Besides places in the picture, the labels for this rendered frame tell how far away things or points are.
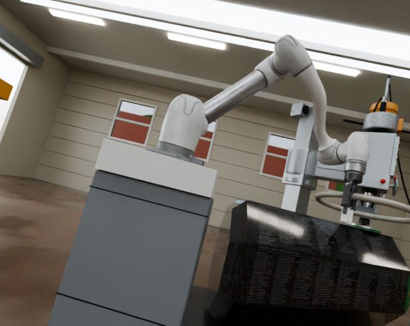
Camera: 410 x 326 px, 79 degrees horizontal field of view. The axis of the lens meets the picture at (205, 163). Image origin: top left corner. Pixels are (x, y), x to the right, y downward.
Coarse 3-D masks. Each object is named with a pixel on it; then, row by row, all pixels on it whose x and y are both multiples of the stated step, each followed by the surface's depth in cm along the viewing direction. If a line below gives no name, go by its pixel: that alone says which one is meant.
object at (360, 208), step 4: (376, 196) 201; (356, 204) 161; (376, 204) 167; (356, 208) 163; (360, 208) 171; (364, 208) 172; (368, 208) 173; (372, 208) 174; (376, 208) 155; (368, 212) 161; (372, 212) 163; (376, 212) 145; (360, 216) 150
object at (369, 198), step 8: (320, 192) 132; (328, 192) 125; (336, 192) 121; (320, 200) 144; (360, 200) 113; (368, 200) 111; (376, 200) 109; (384, 200) 109; (336, 208) 152; (400, 208) 107; (408, 208) 107; (368, 216) 147; (376, 216) 144; (384, 216) 142
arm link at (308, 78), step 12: (300, 72) 113; (312, 72) 113; (312, 84) 114; (312, 96) 118; (324, 96) 117; (324, 108) 120; (324, 120) 125; (324, 132) 130; (324, 144) 132; (336, 144) 129; (324, 156) 133; (336, 156) 127
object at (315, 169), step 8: (296, 152) 266; (304, 152) 262; (288, 160) 273; (296, 160) 264; (304, 160) 260; (312, 160) 259; (288, 168) 269; (296, 168) 262; (312, 168) 259; (320, 168) 258; (328, 168) 254; (336, 168) 250; (312, 176) 260; (320, 176) 257; (328, 176) 253; (336, 176) 250; (344, 176) 247
